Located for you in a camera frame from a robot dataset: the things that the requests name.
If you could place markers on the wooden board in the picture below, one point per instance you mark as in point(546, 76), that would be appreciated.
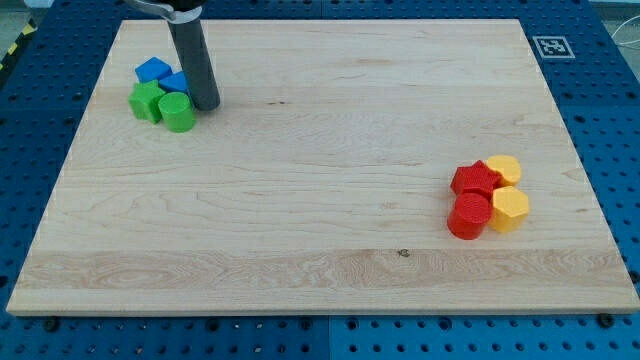
point(321, 184)

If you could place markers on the blue triangle block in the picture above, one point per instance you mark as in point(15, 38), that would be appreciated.
point(175, 82)

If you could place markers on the red cylinder block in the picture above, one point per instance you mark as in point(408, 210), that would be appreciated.
point(469, 216)

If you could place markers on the yellow black hazard tape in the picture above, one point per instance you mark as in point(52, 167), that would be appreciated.
point(18, 46)

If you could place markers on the yellow heart block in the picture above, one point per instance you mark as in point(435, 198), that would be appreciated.
point(508, 167)

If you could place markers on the metal clamp on rod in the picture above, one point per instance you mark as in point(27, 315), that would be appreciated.
point(166, 10)

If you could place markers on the red star block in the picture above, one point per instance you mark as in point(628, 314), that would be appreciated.
point(477, 178)

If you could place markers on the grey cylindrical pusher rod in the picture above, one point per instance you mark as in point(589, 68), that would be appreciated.
point(191, 47)

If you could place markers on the green star block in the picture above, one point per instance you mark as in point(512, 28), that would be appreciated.
point(144, 99)

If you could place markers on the white fiducial marker tag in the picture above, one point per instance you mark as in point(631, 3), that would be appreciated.
point(553, 47)

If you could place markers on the green cylinder block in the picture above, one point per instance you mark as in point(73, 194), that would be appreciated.
point(177, 112)

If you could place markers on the yellow hexagon block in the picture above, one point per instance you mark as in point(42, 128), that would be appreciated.
point(510, 207)

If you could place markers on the blue cube block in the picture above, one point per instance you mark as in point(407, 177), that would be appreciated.
point(153, 69)

